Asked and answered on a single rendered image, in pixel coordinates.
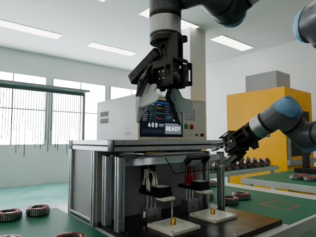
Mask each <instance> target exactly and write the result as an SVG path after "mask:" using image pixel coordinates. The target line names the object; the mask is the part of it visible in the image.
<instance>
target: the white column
mask: <svg viewBox="0 0 316 237"><path fill-rule="evenodd" d="M181 34H182V35H186V36H188V42H186V43H183V59H186V60H188V62H189V63H192V86H189V87H185V88H184V89H179V91H180V93H181V95H182V97H183V98H186V99H192V100H200V101H206V64H205V31H202V30H199V29H195V28H192V27H188V28H186V29H183V30H181ZM189 81H190V70H189Z"/></svg>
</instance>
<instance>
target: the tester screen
mask: <svg viewBox="0 0 316 237"><path fill-rule="evenodd" d="M165 114H171V115H172V112H171V109H170V105H169V103H167V102H158V101H156V102H155V103H154V104H151V105H149V106H147V107H146V108H145V109H144V112H143V117H142V119H141V135H181V134H165V123H171V124H177V123H176V121H166V120H165ZM148 122H157V123H158V128H152V127H148ZM142 129H162V130H163V133H142Z"/></svg>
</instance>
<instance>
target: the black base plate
mask: <svg viewBox="0 0 316 237"><path fill-rule="evenodd" d="M210 208H214V209H216V210H220V211H224V212H228V213H233V214H237V217H236V218H233V219H230V220H226V221H222V222H219V223H216V224H215V223H212V222H209V221H204V220H202V219H198V218H195V217H192V216H190V213H193V212H197V211H202V210H205V209H208V203H207V204H206V203H203V202H202V201H199V202H198V210H196V211H192V212H185V211H181V205H179V206H174V207H173V217H176V218H179V219H182V220H185V221H189V222H192V223H195V224H198V225H200V229H196V230H193V231H190V232H186V233H183V234H180V235H177V236H174V237H253V236H255V235H258V234H260V233H262V232H265V231H267V230H270V229H272V228H275V227H277V226H280V225H282V219H278V218H273V217H269V216H265V215H261V214H256V213H251V212H247V211H243V210H238V209H234V208H230V207H226V206H223V207H220V206H217V205H216V204H212V203H210ZM169 218H171V207H170V208H165V209H161V219H159V220H155V221H150V222H146V221H143V220H141V214H136V215H131V216H127V217H125V231H123V232H122V231H121V232H120V233H117V232H115V231H114V219H113V220H111V225H107V226H103V225H102V222H99V228H100V229H102V230H104V231H106V232H108V233H110V234H112V235H113V236H115V237H172V236H169V235H167V234H164V233H162V232H159V231H157V230H154V229H152V228H149V227H147V224H148V223H152V222H156V221H160V220H165V219H169Z"/></svg>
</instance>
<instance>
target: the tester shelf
mask: <svg viewBox="0 0 316 237"><path fill-rule="evenodd" d="M218 141H220V140H70V143H69V149H75V150H94V151H107V152H126V151H154V150H196V149H212V148H213V146H212V144H213V143H216V142H218Z"/></svg>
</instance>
